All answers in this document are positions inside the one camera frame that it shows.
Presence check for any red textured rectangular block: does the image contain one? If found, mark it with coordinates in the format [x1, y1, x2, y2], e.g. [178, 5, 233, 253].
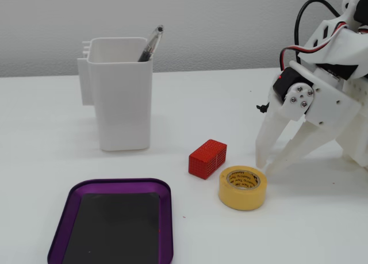
[188, 139, 228, 180]

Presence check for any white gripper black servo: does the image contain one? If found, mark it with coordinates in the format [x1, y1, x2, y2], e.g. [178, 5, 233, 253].
[255, 30, 368, 173]

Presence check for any yellow masking tape roll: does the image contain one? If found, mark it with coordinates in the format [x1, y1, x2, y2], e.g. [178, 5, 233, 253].
[218, 165, 267, 212]

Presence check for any clear black ballpoint pen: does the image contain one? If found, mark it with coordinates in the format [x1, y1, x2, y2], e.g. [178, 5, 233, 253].
[137, 24, 166, 63]

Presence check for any black tray mat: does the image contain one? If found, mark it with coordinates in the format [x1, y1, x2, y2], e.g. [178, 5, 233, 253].
[62, 192, 161, 264]

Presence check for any black camera cable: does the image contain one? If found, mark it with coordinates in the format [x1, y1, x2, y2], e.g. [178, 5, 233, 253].
[294, 0, 343, 64]

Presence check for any red white black servo wire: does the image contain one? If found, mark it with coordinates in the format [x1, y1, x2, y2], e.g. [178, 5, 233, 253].
[279, 19, 350, 72]

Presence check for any purple metal tray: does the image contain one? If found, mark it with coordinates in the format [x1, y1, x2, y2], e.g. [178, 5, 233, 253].
[47, 177, 175, 264]

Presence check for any white plastic pen holder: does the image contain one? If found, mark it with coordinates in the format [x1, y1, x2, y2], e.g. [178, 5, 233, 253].
[76, 37, 154, 152]

